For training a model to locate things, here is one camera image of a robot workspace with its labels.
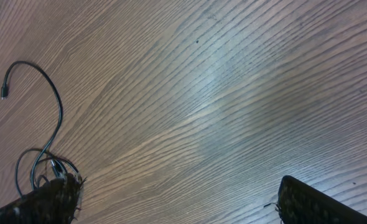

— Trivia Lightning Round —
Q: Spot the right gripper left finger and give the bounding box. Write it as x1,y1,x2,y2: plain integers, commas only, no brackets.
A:
0,173,85,224

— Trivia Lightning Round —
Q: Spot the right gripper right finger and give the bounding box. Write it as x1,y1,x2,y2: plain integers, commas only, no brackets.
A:
276,175,367,224

